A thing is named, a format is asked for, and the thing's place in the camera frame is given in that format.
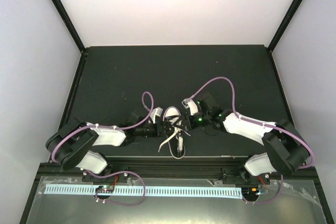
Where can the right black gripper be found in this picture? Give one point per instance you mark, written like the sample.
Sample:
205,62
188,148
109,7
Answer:
188,124

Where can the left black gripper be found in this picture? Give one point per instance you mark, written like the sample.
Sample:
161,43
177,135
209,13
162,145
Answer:
159,130

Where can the white shoelace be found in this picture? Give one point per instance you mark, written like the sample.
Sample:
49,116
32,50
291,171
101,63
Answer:
176,122

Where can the black white sneaker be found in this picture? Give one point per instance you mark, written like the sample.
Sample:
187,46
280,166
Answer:
175,140

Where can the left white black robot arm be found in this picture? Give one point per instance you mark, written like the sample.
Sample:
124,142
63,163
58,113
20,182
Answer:
71,146

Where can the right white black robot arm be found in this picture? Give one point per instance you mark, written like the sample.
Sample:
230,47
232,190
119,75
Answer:
286,151

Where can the black table mat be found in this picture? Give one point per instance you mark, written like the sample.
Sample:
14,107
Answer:
116,81

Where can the left small circuit board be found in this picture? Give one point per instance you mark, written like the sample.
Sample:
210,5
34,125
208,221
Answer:
104,189

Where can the small circuit board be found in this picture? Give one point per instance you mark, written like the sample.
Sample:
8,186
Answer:
104,189
256,191

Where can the right small circuit board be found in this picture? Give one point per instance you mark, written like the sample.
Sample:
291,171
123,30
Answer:
256,191

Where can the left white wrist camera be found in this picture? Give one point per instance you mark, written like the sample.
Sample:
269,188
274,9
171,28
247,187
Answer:
156,113

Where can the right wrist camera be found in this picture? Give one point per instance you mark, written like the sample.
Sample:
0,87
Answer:
190,105

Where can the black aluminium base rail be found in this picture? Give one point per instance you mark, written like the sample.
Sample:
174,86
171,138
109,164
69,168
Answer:
229,171

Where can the light blue slotted cable duct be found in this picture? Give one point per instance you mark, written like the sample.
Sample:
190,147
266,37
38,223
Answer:
149,191

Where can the right black frame post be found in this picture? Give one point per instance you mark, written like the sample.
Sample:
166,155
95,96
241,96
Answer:
294,6

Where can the black frame post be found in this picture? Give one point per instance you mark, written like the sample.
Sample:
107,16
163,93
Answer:
69,24
294,6

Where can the left black frame post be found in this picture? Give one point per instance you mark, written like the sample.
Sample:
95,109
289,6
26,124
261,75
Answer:
69,24

